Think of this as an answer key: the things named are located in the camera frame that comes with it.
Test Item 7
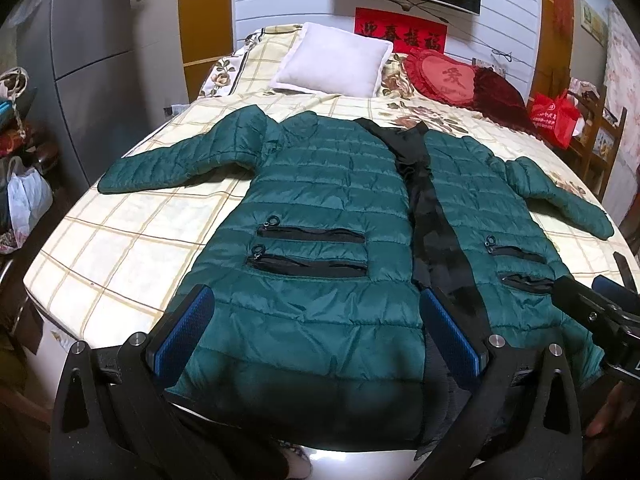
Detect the rope-handled bag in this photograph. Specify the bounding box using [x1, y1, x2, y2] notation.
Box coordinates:
[0, 67, 32, 133]

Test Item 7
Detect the white plastic bag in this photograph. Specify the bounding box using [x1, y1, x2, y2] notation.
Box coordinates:
[7, 156, 54, 252]

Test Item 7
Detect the wooden chair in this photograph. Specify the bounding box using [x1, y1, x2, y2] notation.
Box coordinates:
[567, 77, 628, 201]

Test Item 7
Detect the framed wall picture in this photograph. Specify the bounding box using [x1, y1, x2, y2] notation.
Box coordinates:
[580, 0, 609, 41]

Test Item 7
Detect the dark red velvet pillow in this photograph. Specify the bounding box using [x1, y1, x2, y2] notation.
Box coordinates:
[467, 67, 543, 140]

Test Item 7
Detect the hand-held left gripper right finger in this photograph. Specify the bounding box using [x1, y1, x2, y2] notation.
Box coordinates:
[419, 287, 585, 480]

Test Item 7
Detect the black wall cable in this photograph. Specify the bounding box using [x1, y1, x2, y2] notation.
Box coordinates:
[378, 0, 517, 64]

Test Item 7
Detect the red wall banner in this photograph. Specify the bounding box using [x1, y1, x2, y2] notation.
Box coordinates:
[354, 7, 447, 54]

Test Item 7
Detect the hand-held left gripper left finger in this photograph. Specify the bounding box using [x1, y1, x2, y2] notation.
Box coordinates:
[50, 284, 291, 480]

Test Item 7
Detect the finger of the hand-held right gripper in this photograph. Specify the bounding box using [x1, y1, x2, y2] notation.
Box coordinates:
[592, 254, 640, 312]
[551, 275, 635, 347]

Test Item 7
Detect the floral curtain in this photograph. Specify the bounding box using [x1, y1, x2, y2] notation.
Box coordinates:
[604, 5, 640, 128]

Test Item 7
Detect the person's right hand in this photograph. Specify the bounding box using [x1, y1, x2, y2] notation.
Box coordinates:
[586, 380, 640, 461]

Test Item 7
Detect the white square pillow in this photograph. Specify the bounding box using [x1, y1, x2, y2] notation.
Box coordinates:
[270, 22, 394, 98]

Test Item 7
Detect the bed with plaid floral blanket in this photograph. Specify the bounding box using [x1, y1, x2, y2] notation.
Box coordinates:
[22, 24, 640, 463]

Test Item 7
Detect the red heart-shaped pillow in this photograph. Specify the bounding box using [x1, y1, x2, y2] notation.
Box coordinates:
[403, 48, 483, 109]

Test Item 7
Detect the green quilted down jacket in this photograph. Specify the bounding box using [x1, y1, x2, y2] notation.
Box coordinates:
[97, 106, 615, 458]

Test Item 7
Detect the orange wooden door panel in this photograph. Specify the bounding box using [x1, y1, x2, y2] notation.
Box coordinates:
[531, 0, 576, 97]
[177, 0, 236, 103]

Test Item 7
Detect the red shopping bag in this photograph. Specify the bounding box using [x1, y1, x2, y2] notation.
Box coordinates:
[527, 89, 583, 150]

